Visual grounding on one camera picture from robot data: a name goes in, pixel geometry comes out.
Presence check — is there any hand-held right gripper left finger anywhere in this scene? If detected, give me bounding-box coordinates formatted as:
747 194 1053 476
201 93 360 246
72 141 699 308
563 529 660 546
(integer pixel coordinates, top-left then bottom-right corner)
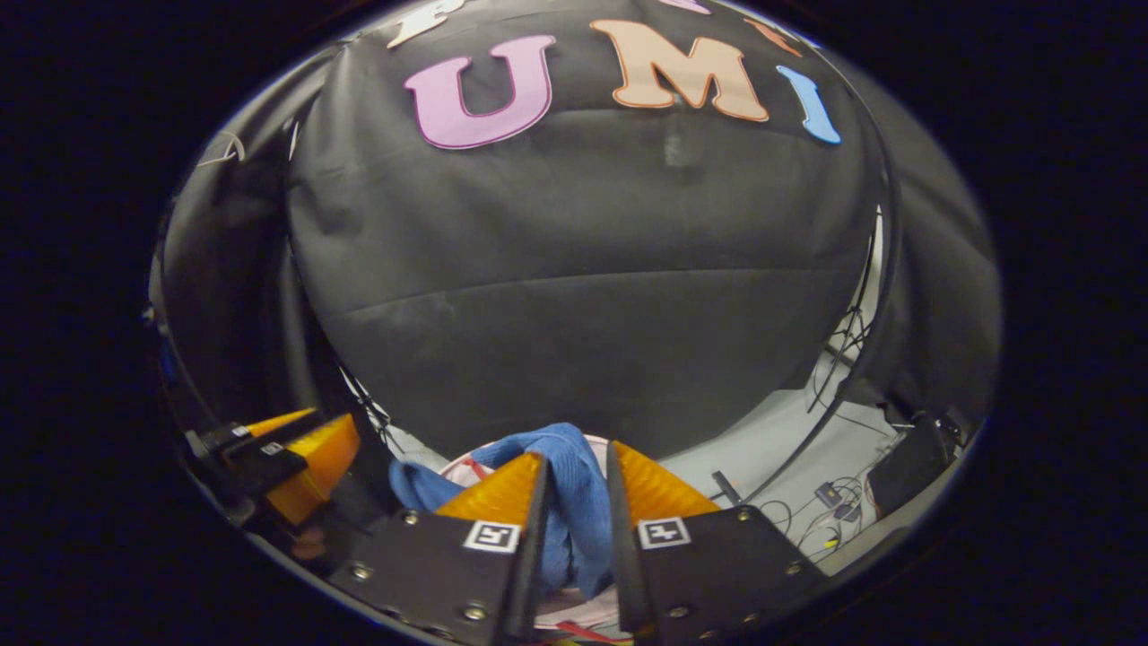
327 451 551 646

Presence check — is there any blue shirt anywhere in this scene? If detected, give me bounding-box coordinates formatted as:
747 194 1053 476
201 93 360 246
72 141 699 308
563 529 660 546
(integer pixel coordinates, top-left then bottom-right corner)
388 422 621 600

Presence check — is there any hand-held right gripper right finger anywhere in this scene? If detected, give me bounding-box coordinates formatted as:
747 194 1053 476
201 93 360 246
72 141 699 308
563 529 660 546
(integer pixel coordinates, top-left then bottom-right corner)
607 440 831 642

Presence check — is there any black equipment box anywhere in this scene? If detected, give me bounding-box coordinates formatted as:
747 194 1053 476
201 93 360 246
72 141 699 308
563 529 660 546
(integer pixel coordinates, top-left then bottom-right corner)
865 410 957 520

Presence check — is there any black backdrop cloth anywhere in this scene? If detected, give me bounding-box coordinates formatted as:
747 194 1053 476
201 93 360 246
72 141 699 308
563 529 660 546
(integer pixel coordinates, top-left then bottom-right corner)
148 0 1002 469

